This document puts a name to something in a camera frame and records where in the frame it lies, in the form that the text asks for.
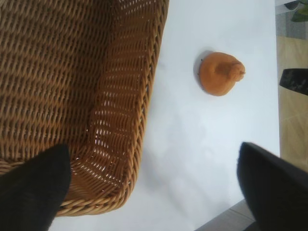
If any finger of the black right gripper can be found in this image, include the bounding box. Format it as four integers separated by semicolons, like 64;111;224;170
280;68;308;95

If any orange bun-shaped bread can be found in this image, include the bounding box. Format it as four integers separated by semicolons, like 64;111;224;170
199;51;246;97

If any green potted plant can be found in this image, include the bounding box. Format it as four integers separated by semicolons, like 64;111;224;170
284;0;308;23

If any brown woven wicker basket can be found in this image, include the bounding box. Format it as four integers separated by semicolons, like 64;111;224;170
0;0;170;218

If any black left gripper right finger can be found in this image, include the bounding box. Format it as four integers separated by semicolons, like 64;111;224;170
237;141;308;231

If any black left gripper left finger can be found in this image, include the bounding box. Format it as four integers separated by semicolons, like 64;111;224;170
0;143;72;231

